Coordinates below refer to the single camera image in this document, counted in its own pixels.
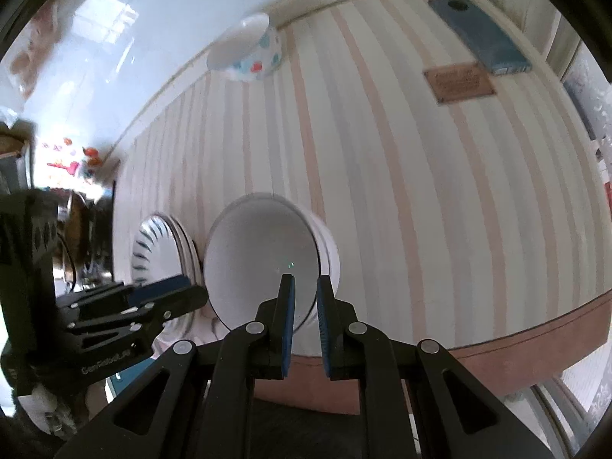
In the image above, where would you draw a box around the blue dotted white bowl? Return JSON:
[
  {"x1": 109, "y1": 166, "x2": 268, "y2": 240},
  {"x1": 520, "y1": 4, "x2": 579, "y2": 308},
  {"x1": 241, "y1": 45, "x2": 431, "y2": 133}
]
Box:
[{"x1": 207, "y1": 13, "x2": 283, "y2": 83}]

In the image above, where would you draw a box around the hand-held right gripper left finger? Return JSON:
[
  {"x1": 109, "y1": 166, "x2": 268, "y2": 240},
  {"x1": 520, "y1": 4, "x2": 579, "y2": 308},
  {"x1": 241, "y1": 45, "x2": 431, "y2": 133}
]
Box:
[{"x1": 55, "y1": 273, "x2": 297, "y2": 459}]

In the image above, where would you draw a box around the striped cat print mat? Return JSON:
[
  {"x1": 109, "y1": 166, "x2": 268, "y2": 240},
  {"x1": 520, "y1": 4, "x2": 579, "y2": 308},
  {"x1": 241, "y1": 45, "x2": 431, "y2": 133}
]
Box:
[{"x1": 112, "y1": 0, "x2": 612, "y2": 414}]

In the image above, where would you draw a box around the colourful letter wall sticker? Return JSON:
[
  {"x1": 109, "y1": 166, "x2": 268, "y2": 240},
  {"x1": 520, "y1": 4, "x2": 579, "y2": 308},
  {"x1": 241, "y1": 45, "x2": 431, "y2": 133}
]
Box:
[{"x1": 42, "y1": 140, "x2": 81, "y2": 176}]

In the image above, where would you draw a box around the dark rimmed white bowl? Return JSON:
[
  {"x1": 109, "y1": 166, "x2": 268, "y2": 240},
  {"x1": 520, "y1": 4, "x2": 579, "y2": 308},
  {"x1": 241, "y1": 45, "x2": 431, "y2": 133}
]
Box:
[{"x1": 204, "y1": 192, "x2": 320, "y2": 333}]

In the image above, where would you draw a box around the blue smartphone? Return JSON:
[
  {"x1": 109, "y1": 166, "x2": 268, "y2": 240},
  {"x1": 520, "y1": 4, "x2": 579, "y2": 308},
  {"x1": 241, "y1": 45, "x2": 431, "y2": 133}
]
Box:
[{"x1": 428, "y1": 0, "x2": 534, "y2": 76}]

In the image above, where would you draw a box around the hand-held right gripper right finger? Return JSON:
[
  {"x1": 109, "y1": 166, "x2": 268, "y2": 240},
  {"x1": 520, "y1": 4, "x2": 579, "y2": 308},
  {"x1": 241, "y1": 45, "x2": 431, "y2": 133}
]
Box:
[{"x1": 316, "y1": 275, "x2": 555, "y2": 459}]

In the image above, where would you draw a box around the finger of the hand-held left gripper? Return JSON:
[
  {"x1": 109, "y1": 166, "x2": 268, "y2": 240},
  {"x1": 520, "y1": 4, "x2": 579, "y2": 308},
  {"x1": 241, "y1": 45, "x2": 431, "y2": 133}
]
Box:
[
  {"x1": 66, "y1": 286, "x2": 210, "y2": 345},
  {"x1": 56, "y1": 275, "x2": 190, "y2": 316}
]

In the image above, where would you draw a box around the plain white bowl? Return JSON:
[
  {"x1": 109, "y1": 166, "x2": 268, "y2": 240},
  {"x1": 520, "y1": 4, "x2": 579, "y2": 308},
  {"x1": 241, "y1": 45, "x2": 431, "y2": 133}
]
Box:
[{"x1": 287, "y1": 201, "x2": 341, "y2": 330}]

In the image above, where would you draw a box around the black striped white plate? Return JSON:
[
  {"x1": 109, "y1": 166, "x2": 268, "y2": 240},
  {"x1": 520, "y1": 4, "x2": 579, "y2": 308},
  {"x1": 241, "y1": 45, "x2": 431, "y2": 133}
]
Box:
[{"x1": 131, "y1": 213, "x2": 193, "y2": 293}]

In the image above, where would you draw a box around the brown mat label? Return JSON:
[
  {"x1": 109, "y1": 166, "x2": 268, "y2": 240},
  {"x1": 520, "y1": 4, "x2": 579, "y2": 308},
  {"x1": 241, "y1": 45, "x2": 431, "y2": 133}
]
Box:
[{"x1": 423, "y1": 63, "x2": 497, "y2": 104}]

